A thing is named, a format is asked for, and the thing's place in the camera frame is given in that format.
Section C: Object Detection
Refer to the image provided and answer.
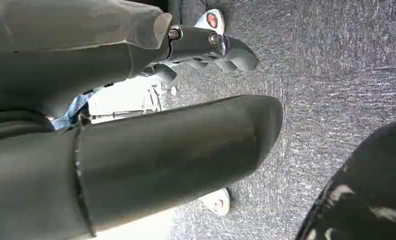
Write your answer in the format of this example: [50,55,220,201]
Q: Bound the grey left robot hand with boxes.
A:
[0,0,285,240]

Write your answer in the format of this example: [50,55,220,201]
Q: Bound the pale slipper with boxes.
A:
[194,8,226,35]
[198,188,232,217]

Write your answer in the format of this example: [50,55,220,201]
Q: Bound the ribbed grey left arm sleeve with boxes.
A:
[0,105,54,144]

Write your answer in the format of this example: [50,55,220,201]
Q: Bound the black robot foot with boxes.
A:
[295,121,396,240]

